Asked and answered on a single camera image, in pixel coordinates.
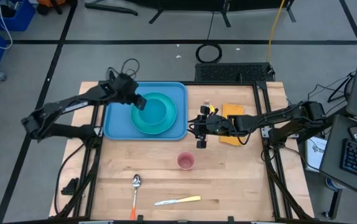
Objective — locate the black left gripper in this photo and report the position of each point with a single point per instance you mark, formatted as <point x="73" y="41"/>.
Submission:
<point x="122" y="88"/>

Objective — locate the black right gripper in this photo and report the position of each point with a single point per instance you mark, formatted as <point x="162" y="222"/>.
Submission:
<point x="217" y="124"/>

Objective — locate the blue plastic bowl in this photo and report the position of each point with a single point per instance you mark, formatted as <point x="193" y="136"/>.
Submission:
<point x="155" y="113"/>

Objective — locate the teal plastic plate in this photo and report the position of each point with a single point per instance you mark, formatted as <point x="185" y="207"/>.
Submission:
<point x="172" y="115"/>

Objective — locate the blue plastic tray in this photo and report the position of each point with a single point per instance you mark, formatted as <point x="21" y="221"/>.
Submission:
<point x="116" y="124"/>

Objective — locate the pink plastic cup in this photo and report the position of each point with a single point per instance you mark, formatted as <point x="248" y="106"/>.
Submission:
<point x="186" y="161"/>

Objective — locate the yellow cloth napkin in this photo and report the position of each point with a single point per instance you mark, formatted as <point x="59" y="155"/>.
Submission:
<point x="233" y="109"/>

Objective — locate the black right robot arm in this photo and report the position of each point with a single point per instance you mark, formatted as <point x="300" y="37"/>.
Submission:
<point x="275" y="119"/>

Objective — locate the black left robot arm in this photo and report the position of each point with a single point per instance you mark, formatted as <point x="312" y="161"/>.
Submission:
<point x="57" y="109"/>

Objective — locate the black perforated computer case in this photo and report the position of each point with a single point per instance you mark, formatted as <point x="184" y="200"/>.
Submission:
<point x="234" y="72"/>

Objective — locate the black clamp block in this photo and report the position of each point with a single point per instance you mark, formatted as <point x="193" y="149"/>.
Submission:
<point x="71" y="187"/>

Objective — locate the black folding partition screen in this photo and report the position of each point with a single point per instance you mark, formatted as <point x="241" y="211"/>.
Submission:
<point x="197" y="3"/>

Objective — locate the white printed booklet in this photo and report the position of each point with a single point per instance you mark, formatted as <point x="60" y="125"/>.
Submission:
<point x="315" y="152"/>

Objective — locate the orange object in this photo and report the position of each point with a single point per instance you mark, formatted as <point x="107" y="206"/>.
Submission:
<point x="51" y="2"/>

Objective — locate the large blue storage bin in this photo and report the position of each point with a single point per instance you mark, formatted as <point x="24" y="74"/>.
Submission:
<point x="20" y="18"/>

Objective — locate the roll of tape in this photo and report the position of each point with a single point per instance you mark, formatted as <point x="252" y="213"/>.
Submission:
<point x="332" y="184"/>

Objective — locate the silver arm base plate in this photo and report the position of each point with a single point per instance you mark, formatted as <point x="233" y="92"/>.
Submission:
<point x="264" y="132"/>

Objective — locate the black frame bracket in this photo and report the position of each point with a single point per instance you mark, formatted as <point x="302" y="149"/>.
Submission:
<point x="140" y="218"/>
<point x="230" y="219"/>

